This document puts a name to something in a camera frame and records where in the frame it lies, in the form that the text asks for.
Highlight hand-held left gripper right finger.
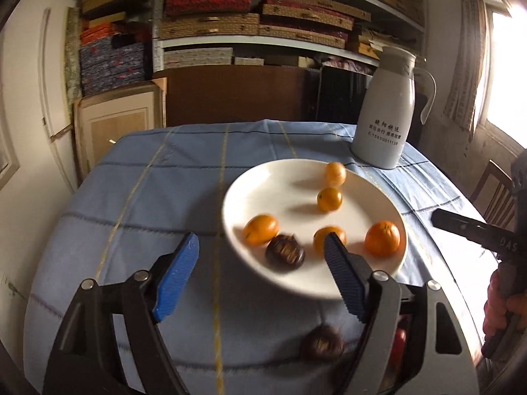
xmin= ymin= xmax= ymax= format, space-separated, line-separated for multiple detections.
xmin=323 ymin=232 xmax=480 ymax=395

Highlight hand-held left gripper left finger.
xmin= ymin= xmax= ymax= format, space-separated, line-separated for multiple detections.
xmin=42 ymin=232 xmax=200 ymax=395

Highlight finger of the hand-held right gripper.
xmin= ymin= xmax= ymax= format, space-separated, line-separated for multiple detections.
xmin=431 ymin=209 xmax=519 ymax=261

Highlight dark brown water chestnut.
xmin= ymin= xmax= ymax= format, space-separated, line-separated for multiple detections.
xmin=264 ymin=234 xmax=306 ymax=273
xmin=300 ymin=325 xmax=346 ymax=363

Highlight red apple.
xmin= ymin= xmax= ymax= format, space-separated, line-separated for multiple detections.
xmin=393 ymin=327 xmax=408 ymax=363

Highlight white oval plate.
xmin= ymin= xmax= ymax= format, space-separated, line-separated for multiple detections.
xmin=222 ymin=158 xmax=408 ymax=300

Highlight person's right hand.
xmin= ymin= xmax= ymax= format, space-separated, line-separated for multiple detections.
xmin=485 ymin=274 xmax=511 ymax=338

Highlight wooden chair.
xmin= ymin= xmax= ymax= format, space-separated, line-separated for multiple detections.
xmin=470 ymin=160 xmax=516 ymax=225

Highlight small orange kumquat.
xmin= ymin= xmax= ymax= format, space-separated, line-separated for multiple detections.
xmin=317 ymin=188 xmax=343 ymax=213
xmin=243 ymin=213 xmax=280 ymax=248
xmin=325 ymin=162 xmax=347 ymax=187
xmin=313 ymin=225 xmax=347 ymax=256

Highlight orange mandarin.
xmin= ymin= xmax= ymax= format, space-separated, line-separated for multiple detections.
xmin=364 ymin=221 xmax=401 ymax=256

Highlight blue checked tablecloth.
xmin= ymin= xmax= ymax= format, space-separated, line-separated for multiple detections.
xmin=22 ymin=120 xmax=501 ymax=395

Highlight window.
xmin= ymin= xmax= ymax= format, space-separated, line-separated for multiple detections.
xmin=485 ymin=0 xmax=527 ymax=151

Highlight white thermos jug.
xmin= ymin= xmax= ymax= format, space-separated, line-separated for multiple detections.
xmin=350 ymin=46 xmax=437 ymax=170

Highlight patterned curtain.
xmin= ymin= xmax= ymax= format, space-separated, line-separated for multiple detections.
xmin=442 ymin=0 xmax=491 ymax=133

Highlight cream wooden cabinet door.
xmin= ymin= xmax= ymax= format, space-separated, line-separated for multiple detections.
xmin=73 ymin=82 xmax=166 ymax=182

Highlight white door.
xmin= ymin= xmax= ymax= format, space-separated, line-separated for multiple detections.
xmin=39 ymin=7 xmax=81 ymax=192

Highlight cream patterned boxes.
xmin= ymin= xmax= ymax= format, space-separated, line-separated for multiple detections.
xmin=164 ymin=47 xmax=265 ymax=70

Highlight stack of blue patterned boxes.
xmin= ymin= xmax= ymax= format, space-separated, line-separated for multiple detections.
xmin=79 ymin=35 xmax=150 ymax=96

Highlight mottled green slab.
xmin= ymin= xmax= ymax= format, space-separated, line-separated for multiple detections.
xmin=65 ymin=7 xmax=84 ymax=104

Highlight white metal shelf unit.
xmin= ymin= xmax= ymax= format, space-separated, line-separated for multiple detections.
xmin=152 ymin=0 xmax=429 ymax=75

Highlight stack of woven straw boxes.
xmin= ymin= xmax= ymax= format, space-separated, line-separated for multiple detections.
xmin=158 ymin=0 xmax=371 ymax=50

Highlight stack of orange boxes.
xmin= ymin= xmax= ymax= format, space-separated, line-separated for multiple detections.
xmin=80 ymin=24 xmax=121 ymax=45

